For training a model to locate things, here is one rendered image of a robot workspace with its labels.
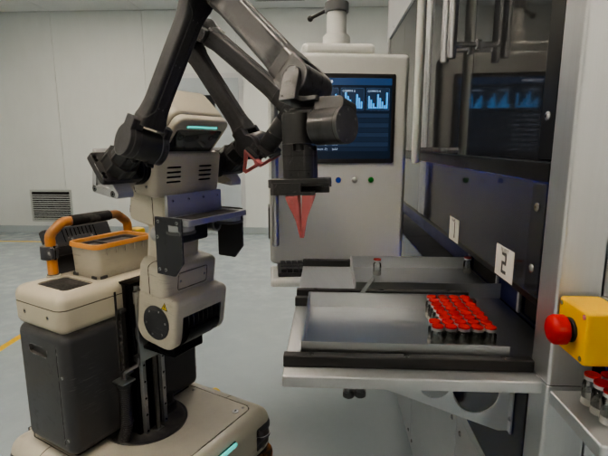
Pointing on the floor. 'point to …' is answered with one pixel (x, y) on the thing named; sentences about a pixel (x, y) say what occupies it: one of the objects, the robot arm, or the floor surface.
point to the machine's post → (572, 216)
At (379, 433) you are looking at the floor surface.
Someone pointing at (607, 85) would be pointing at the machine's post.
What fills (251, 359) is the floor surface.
